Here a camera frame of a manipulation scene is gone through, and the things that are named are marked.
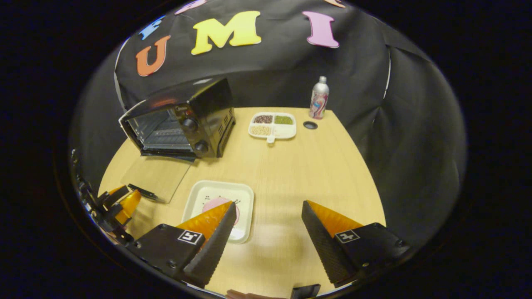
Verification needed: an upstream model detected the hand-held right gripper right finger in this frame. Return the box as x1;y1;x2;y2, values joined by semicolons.
301;200;412;288

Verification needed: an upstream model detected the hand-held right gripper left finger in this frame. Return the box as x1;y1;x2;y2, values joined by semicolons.
125;201;238;289

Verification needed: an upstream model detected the pink meat slice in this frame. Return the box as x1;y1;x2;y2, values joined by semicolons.
202;197;240;227

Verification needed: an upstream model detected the white food tray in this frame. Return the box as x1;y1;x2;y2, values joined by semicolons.
182;180;254;244

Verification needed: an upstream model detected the black electric oven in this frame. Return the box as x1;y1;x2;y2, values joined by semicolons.
118;77;236;204

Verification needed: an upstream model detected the white divided snack tray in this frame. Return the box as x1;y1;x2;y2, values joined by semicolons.
248;112;297;144

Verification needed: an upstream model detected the silver spray bottle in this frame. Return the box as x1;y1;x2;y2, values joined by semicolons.
309;76;330;120

